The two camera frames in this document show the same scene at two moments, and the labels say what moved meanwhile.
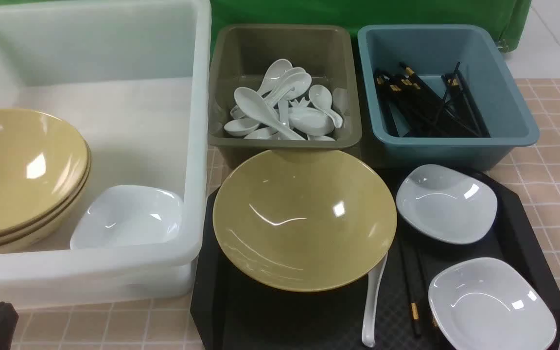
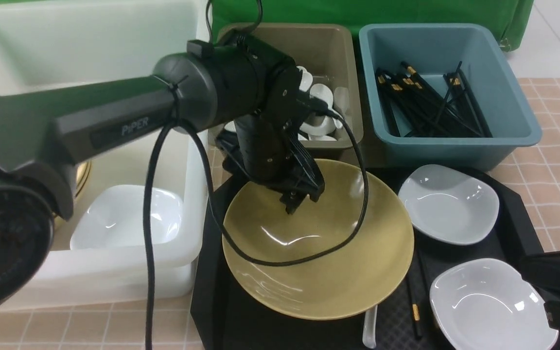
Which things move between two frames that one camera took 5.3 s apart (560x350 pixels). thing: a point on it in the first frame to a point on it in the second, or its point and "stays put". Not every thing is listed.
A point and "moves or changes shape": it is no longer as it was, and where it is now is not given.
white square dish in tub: [126, 216] stays put
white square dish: [446, 204] stays put
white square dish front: [486, 304] stays put
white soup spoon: [374, 276] moves or changes shape
